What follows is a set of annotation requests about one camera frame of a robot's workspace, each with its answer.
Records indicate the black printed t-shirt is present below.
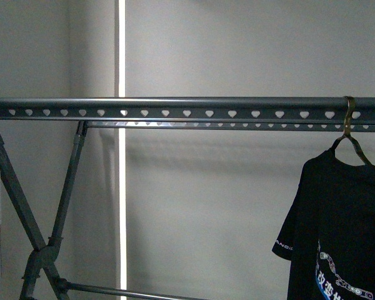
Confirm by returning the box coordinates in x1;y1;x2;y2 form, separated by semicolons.
272;149;375;299

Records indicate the dark grey drying rack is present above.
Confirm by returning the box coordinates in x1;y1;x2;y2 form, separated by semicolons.
0;97;375;299

